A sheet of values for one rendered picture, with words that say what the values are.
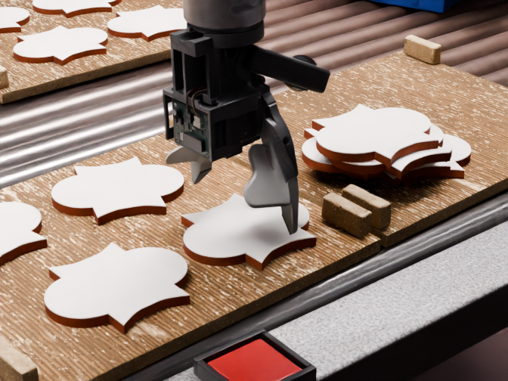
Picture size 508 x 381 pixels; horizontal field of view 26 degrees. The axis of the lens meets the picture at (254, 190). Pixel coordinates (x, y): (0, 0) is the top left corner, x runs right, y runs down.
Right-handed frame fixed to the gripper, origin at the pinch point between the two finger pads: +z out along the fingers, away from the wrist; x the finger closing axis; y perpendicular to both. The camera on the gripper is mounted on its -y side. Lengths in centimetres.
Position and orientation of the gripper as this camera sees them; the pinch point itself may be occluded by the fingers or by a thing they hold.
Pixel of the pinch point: (247, 206)
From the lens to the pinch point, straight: 111.2
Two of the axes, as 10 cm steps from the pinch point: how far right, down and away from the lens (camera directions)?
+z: 0.2, 8.9, 4.6
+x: 6.6, 3.3, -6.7
